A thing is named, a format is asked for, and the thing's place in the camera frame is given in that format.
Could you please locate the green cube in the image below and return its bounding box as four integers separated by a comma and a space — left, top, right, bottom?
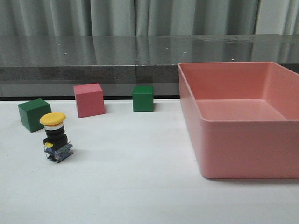
18, 98, 51, 132
132, 86, 154, 112

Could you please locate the green cube left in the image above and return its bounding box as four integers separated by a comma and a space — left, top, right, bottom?
18, 98, 51, 132

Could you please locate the dark glossy counter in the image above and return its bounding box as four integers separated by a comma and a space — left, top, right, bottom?
0, 35, 299, 100

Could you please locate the yellow push button switch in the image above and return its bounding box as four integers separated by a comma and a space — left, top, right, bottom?
40, 112, 73, 163

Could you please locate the pink cube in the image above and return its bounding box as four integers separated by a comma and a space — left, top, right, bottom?
73, 83, 105, 118

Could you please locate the pink plastic bin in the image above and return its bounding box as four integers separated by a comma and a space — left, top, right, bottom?
178, 62, 299, 178

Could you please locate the green cube right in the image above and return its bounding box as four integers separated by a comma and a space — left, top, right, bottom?
132, 86, 154, 112

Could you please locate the grey curtain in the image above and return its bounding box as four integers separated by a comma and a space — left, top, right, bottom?
0, 0, 299, 36

